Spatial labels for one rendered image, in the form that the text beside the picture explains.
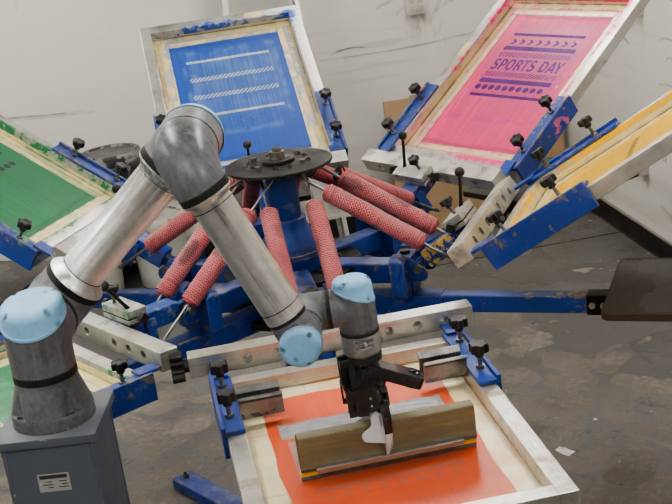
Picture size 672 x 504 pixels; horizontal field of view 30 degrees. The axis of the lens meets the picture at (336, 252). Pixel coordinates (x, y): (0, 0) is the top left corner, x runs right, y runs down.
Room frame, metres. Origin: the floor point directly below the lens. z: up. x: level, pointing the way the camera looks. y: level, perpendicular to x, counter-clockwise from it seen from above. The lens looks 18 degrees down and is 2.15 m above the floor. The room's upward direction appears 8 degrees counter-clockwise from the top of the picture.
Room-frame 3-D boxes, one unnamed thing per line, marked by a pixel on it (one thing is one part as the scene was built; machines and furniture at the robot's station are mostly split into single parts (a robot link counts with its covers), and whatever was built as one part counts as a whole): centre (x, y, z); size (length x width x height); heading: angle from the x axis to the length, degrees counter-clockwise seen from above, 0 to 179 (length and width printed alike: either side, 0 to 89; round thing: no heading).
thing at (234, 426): (2.51, 0.28, 0.97); 0.30 x 0.05 x 0.07; 8
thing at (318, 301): (2.20, 0.08, 1.29); 0.11 x 0.11 x 0.08; 87
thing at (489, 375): (2.59, -0.27, 0.97); 0.30 x 0.05 x 0.07; 8
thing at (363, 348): (2.21, -0.03, 1.22); 0.08 x 0.08 x 0.05
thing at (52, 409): (2.11, 0.55, 1.25); 0.15 x 0.15 x 0.10
